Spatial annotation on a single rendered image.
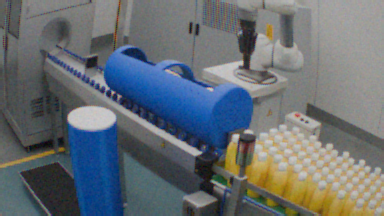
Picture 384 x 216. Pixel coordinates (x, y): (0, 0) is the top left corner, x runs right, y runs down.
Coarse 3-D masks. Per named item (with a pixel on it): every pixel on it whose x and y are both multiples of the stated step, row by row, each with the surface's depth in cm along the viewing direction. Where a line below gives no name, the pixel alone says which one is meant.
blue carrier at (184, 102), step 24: (120, 48) 273; (120, 72) 260; (144, 72) 246; (168, 72) 238; (192, 72) 255; (144, 96) 244; (168, 96) 231; (192, 96) 221; (216, 96) 214; (240, 96) 221; (168, 120) 238; (192, 120) 221; (216, 120) 216; (240, 120) 226; (216, 144) 221
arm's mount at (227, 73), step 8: (232, 64) 312; (240, 64) 315; (208, 72) 296; (216, 72) 295; (224, 72) 297; (232, 72) 297; (272, 72) 306; (208, 80) 297; (216, 80) 293; (224, 80) 288; (232, 80) 285; (240, 80) 287; (248, 80) 288; (272, 80) 293; (280, 80) 295; (288, 80) 298; (248, 88) 276; (256, 88) 277; (264, 88) 281; (272, 88) 287; (280, 88) 294; (256, 96) 278
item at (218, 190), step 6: (204, 180) 209; (210, 180) 212; (204, 186) 209; (210, 186) 206; (216, 186) 204; (222, 186) 204; (210, 192) 207; (216, 192) 204; (222, 192) 201; (222, 198) 202; (216, 210) 206
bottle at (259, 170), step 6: (258, 162) 189; (264, 162) 189; (252, 168) 191; (258, 168) 188; (264, 168) 189; (252, 174) 191; (258, 174) 189; (264, 174) 190; (252, 180) 191; (258, 180) 190; (264, 180) 192; (252, 192) 193
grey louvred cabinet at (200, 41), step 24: (144, 0) 504; (168, 0) 475; (192, 0) 449; (216, 0) 425; (144, 24) 512; (168, 24) 483; (192, 24) 457; (216, 24) 433; (264, 24) 391; (144, 48) 519; (168, 48) 490; (192, 48) 465; (216, 48) 442; (288, 96) 405
